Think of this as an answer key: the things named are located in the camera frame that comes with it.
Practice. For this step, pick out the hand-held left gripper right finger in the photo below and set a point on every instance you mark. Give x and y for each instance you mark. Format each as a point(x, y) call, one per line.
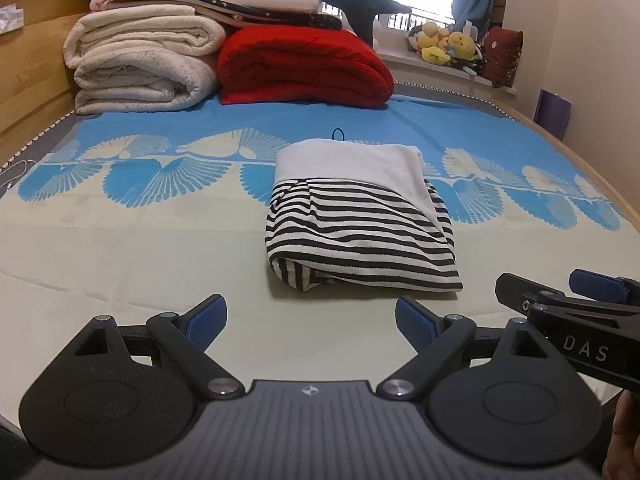
point(414, 324)

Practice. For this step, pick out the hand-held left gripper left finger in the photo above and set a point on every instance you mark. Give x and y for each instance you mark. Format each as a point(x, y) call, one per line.
point(206, 324)

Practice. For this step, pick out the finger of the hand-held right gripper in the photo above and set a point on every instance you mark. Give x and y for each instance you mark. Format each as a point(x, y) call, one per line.
point(530, 292)
point(595, 282)

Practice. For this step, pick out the striped black white hoodie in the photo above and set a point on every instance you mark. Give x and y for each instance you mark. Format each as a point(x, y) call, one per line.
point(360, 220)

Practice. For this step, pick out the person's right hand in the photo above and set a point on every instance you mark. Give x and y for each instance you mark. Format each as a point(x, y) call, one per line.
point(627, 425)

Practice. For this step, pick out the blue printed bedsheet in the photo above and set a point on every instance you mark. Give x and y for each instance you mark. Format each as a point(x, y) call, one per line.
point(150, 220)

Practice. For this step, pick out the purple board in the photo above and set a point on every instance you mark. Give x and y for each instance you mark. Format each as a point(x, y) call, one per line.
point(552, 114)

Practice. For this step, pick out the white window sill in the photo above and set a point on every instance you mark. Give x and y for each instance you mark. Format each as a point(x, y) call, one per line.
point(450, 72)

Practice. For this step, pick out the dark red cushion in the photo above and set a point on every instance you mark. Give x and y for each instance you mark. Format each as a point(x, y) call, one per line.
point(504, 57)

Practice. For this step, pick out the black white striped plush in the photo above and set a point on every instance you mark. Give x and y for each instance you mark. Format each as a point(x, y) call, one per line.
point(475, 60)

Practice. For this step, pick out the yellow flat plush toy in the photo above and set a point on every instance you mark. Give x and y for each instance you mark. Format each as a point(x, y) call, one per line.
point(436, 55)

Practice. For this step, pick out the yellow round plush toy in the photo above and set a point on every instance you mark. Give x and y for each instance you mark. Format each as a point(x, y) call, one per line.
point(461, 45)

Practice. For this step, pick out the cream fleece folded blanket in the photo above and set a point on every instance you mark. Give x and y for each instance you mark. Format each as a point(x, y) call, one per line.
point(140, 65)

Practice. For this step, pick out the red folded blanket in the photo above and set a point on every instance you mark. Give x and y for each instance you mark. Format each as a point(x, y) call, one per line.
point(300, 67)

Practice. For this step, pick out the yellow duck plush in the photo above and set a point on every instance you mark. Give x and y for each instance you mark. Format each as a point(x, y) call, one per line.
point(430, 34)

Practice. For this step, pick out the dark patterned folded blanket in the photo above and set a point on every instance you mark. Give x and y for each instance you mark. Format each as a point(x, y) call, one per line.
point(260, 14)

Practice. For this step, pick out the dark teal shark plush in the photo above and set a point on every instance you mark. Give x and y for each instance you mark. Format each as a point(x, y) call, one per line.
point(350, 2)

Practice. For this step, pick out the tissue packet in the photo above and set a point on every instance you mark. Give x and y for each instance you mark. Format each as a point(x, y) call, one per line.
point(10, 17)

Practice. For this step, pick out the wooden bed frame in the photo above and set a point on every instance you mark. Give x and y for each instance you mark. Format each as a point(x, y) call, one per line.
point(40, 70)

